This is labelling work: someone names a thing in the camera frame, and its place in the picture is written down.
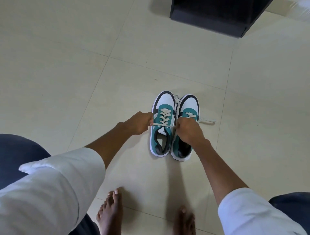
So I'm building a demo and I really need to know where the person's left hand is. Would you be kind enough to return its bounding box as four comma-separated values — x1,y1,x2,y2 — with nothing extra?
124,111,155,136

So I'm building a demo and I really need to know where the person's right forearm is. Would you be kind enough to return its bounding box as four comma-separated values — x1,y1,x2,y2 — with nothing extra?
193,139,249,206

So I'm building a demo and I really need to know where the person's right leg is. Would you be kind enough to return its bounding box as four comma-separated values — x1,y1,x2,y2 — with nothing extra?
269,192,310,235

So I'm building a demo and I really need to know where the person's right foot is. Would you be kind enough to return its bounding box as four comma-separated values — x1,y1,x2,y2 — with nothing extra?
172,206,196,235

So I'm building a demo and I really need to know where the white shirt sleeve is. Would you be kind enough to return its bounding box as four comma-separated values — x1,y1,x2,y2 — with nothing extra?
217,188,308,235
0,147,106,235

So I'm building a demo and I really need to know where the person's left forearm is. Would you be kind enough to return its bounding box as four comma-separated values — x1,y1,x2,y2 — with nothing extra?
83,122,134,170

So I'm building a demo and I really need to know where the person's left foot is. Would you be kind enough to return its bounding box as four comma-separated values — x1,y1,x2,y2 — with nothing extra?
96,188,123,235

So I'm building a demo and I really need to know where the person's left leg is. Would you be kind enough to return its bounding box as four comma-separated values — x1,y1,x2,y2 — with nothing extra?
0,134,101,235

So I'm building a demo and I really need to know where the person's right hand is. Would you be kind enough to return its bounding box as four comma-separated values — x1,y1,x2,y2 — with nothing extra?
175,117,209,149

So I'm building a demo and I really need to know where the person's foot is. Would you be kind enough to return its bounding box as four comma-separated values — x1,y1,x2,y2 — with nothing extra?
172,206,196,235
96,188,123,235

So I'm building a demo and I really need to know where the teal white sneaker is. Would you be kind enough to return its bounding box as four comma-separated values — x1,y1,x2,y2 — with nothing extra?
170,94,200,162
150,91,176,157

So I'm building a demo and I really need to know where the person's leg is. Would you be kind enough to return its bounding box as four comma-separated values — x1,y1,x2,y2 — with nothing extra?
0,134,101,235
269,192,310,235

